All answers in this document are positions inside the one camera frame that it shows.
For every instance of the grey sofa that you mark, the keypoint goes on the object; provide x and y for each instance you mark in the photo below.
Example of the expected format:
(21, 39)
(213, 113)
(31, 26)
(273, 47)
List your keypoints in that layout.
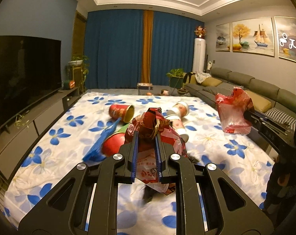
(262, 85)

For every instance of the person's right forearm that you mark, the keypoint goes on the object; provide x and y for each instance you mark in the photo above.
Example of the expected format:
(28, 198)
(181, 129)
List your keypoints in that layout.
(280, 191)

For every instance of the black television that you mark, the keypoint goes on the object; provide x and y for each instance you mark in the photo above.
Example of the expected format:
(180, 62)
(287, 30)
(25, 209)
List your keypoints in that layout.
(23, 78)

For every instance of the gold plant stand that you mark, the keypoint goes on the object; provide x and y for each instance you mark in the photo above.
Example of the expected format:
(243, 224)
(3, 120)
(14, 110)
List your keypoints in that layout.
(76, 78)

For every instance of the small landscape painting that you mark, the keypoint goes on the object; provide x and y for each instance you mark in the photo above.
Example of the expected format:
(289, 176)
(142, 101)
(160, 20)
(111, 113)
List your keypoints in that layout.
(223, 38)

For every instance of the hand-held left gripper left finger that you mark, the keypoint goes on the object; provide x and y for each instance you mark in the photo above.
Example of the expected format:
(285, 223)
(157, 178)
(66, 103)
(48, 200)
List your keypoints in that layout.
(134, 156)

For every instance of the red plastic bag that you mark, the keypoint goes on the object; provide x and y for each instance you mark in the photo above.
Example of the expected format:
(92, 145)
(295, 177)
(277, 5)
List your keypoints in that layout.
(148, 166)
(232, 112)

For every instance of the red paper cup gold inside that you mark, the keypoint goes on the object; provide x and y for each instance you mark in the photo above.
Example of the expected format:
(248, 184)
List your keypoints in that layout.
(120, 112)

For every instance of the black garment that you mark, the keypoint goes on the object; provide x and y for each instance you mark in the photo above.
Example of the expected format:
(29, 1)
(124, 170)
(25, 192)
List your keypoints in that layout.
(188, 78)

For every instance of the flat printed box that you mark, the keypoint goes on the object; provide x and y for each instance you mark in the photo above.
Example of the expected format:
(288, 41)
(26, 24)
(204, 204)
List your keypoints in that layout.
(144, 86)

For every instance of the red foil snack wrapper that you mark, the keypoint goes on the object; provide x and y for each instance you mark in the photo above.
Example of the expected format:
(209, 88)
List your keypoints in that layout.
(153, 120)

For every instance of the houndstooth cushion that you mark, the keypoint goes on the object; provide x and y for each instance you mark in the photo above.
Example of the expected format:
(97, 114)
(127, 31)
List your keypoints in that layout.
(280, 116)
(229, 86)

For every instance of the brown tea tray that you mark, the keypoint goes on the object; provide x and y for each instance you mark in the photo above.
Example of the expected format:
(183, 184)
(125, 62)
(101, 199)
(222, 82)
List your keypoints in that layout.
(183, 92)

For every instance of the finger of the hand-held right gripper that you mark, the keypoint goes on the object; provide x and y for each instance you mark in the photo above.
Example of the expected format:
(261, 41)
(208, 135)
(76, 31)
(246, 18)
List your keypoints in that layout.
(255, 118)

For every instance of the white cloth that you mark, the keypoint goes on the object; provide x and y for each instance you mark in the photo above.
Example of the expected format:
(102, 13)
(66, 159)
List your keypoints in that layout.
(203, 77)

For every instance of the tree and sailboat painting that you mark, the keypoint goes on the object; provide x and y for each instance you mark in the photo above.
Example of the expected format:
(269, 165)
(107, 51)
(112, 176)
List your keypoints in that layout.
(253, 36)

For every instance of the blue curtain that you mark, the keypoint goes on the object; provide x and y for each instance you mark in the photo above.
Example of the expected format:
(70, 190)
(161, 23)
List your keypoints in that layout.
(113, 51)
(174, 49)

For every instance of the white standing air conditioner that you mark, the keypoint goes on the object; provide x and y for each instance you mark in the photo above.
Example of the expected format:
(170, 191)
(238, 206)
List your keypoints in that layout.
(199, 53)

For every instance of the orange curtain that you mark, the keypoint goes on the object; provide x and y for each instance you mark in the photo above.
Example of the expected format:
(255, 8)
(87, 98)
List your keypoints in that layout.
(148, 46)

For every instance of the painting with light glare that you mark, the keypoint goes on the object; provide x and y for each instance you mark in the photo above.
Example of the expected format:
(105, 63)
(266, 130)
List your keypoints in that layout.
(289, 40)

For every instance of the blue floral tablecloth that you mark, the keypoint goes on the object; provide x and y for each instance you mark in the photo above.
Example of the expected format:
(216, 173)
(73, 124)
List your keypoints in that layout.
(52, 166)

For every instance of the grey television cabinet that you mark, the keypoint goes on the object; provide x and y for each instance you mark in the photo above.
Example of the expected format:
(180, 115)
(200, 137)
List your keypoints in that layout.
(47, 112)

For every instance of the red flower arrangement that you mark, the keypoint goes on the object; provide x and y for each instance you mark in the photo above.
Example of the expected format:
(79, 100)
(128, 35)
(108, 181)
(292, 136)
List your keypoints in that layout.
(200, 31)

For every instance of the white wall-mounted device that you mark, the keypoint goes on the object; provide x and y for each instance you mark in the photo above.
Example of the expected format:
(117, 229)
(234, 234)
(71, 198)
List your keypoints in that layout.
(208, 66)

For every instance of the apple print paper cup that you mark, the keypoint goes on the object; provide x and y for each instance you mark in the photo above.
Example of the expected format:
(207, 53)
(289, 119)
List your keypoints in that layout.
(179, 109)
(180, 128)

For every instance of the yellow cushion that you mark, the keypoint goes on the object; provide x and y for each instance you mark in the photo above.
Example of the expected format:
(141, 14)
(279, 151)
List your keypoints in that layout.
(212, 81)
(260, 101)

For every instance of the potted plant dark pot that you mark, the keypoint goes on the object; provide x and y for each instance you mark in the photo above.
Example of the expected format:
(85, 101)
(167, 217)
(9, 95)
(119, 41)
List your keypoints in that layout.
(176, 74)

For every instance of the potted plant white pot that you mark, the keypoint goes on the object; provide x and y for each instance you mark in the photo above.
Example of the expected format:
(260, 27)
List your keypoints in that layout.
(77, 61)

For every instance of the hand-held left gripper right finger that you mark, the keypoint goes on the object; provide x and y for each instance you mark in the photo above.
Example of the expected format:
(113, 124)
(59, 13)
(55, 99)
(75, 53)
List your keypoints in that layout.
(158, 159)

